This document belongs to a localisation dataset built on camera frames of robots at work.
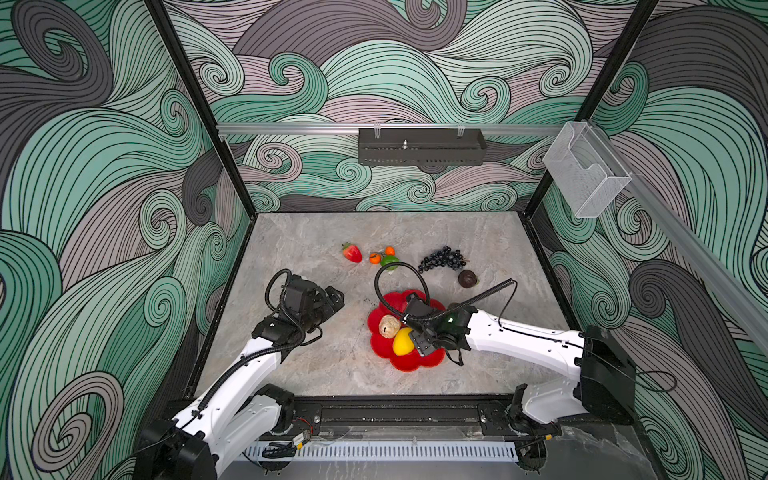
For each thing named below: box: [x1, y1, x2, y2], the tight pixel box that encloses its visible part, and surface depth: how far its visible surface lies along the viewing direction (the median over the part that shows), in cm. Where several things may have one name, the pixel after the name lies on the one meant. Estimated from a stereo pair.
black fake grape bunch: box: [418, 246, 467, 273], surface depth 105 cm
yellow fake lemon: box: [393, 327, 414, 356], surface depth 83 cm
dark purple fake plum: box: [458, 269, 477, 288], surface depth 99 cm
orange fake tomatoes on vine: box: [369, 246, 396, 264], surface depth 106 cm
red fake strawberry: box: [341, 242, 363, 263], surface depth 107 cm
